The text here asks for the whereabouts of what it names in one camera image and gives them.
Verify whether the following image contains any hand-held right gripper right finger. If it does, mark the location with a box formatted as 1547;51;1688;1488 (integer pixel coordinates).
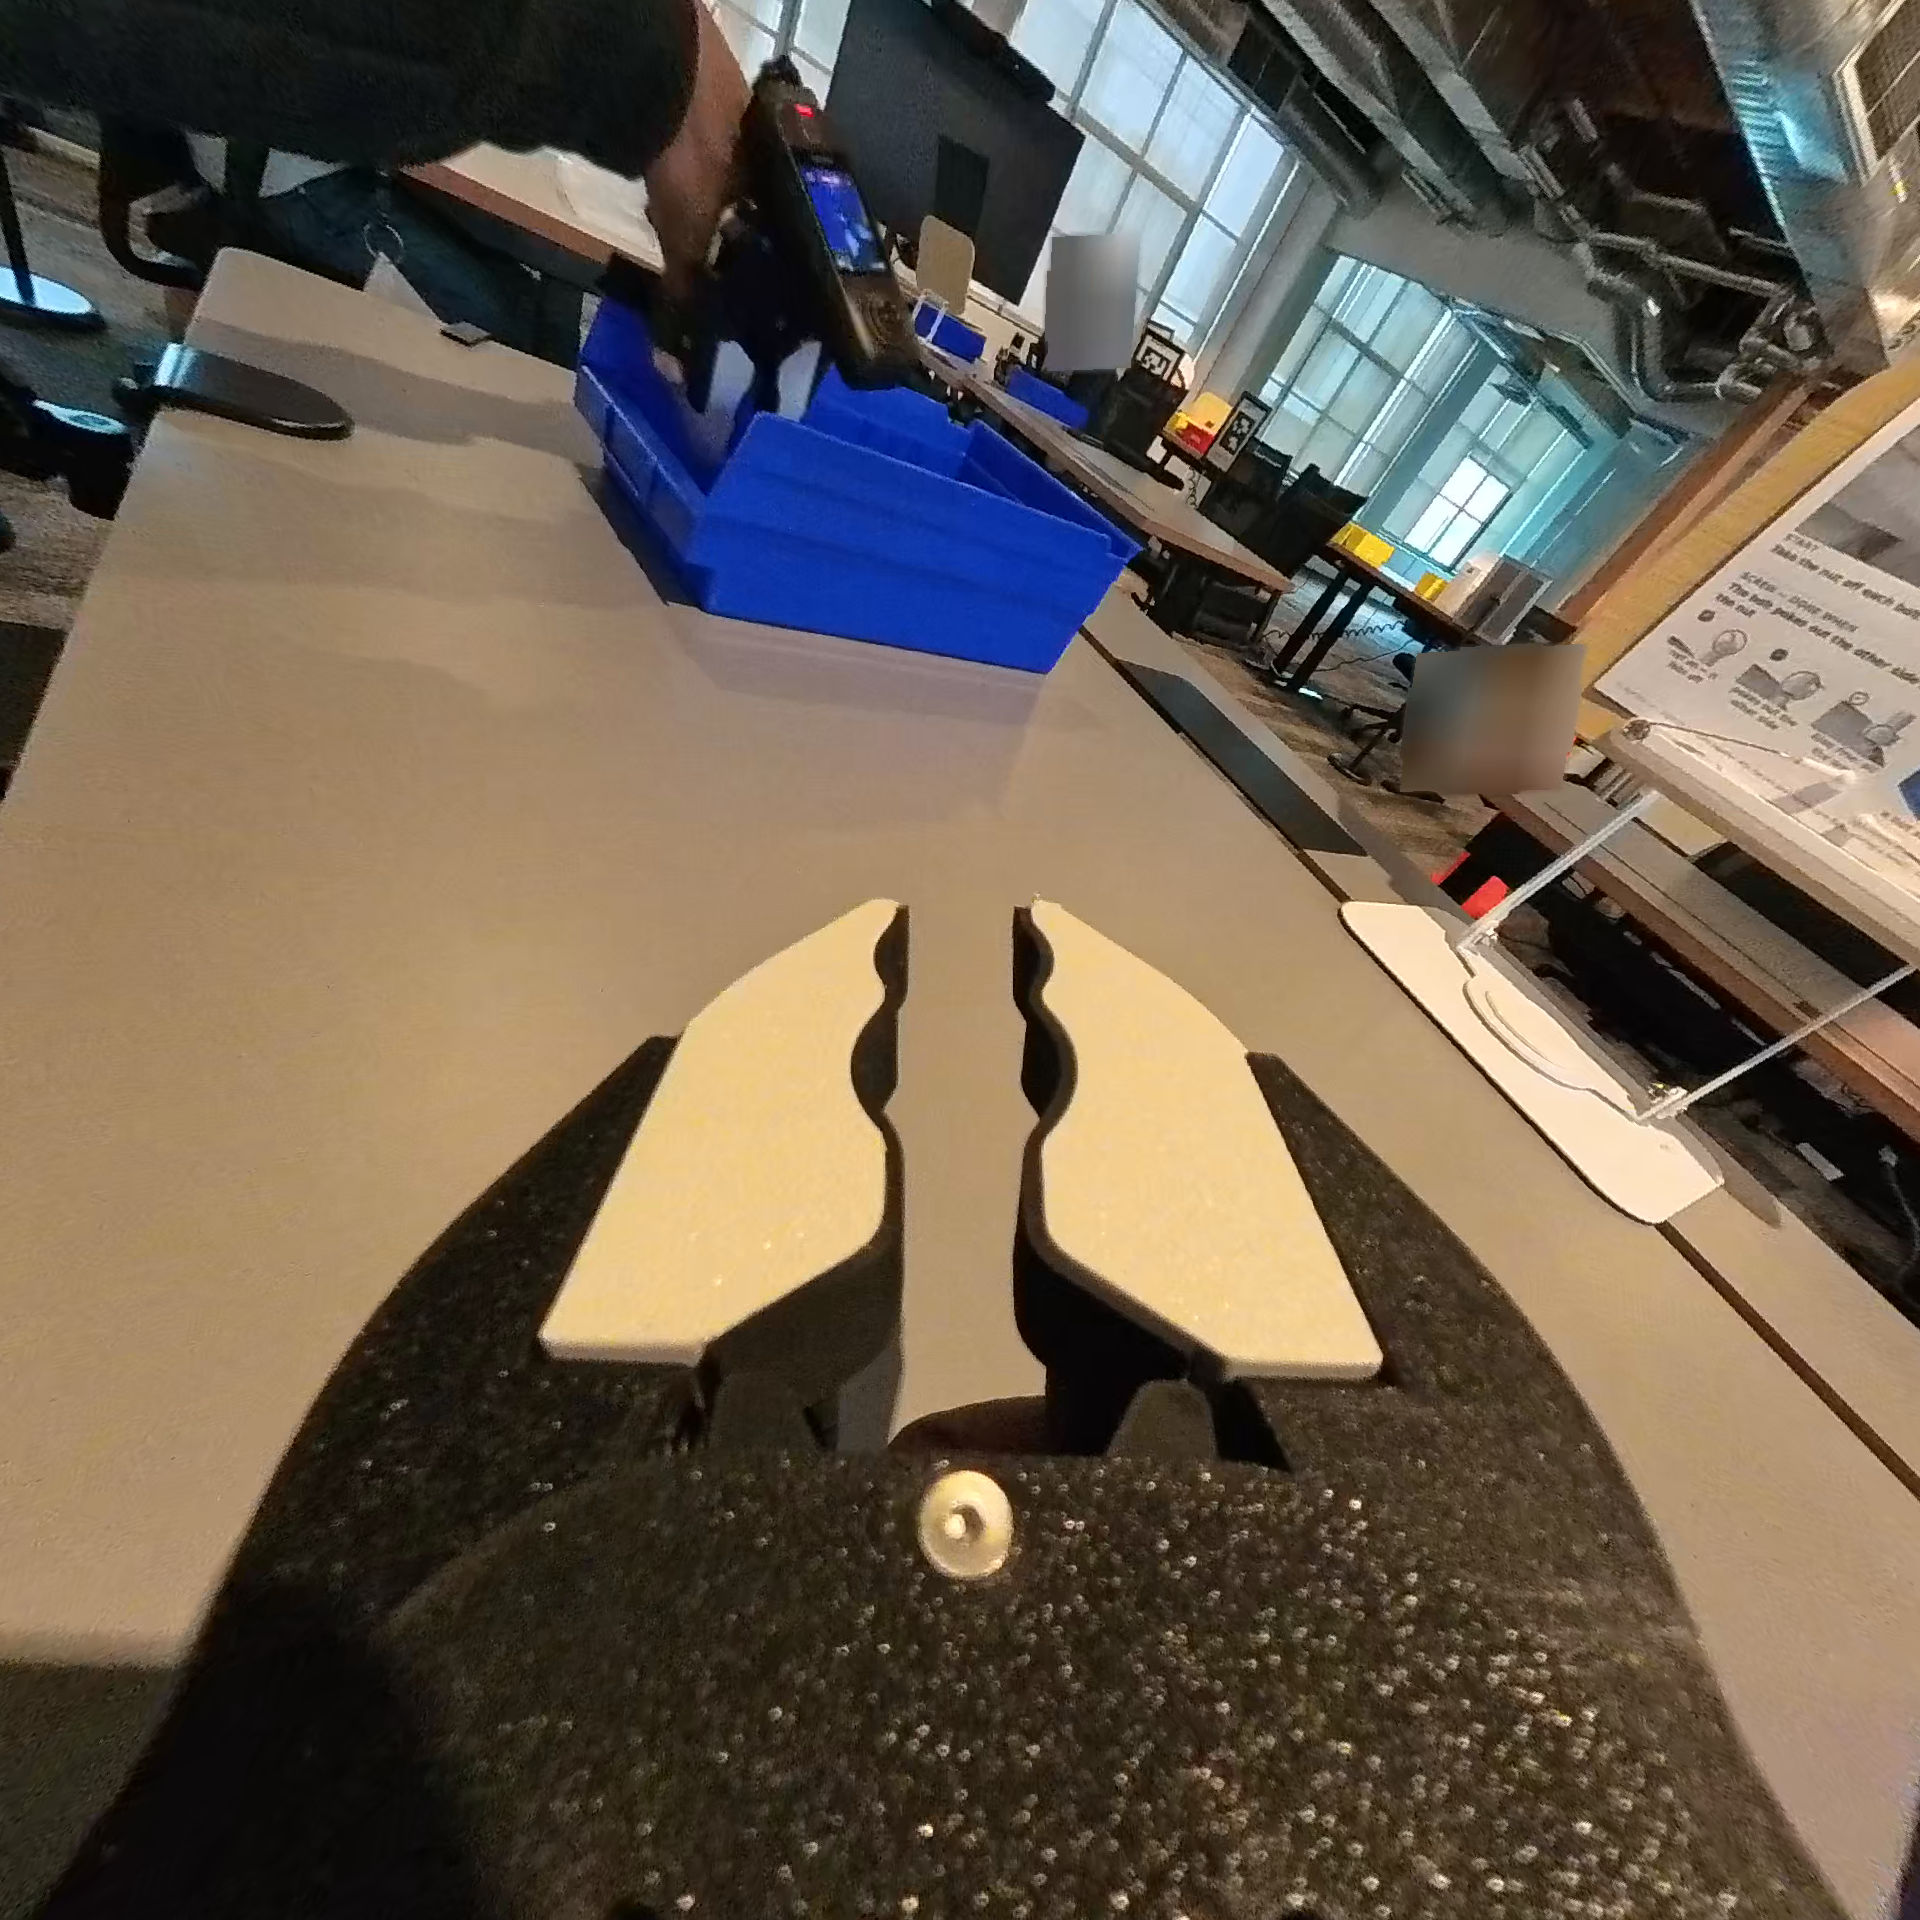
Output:
1016;902;1387;1384

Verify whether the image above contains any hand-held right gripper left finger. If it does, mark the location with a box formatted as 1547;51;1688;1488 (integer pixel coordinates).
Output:
541;902;907;1376

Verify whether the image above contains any blue plastic bin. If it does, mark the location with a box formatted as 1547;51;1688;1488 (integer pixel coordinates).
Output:
577;287;1146;678

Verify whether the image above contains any person's left forearm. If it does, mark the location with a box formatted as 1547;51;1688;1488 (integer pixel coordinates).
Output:
0;0;710;176

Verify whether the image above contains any person's left hand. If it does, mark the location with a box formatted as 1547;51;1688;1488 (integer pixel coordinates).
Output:
648;67;758;319

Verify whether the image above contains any black computer monitor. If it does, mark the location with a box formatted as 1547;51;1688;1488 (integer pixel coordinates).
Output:
826;0;1088;303

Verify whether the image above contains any black desk mat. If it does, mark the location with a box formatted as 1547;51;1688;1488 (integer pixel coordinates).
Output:
1120;667;1366;858

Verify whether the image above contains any white instruction poster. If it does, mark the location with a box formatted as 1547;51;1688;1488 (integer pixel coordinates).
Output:
1592;392;1920;962

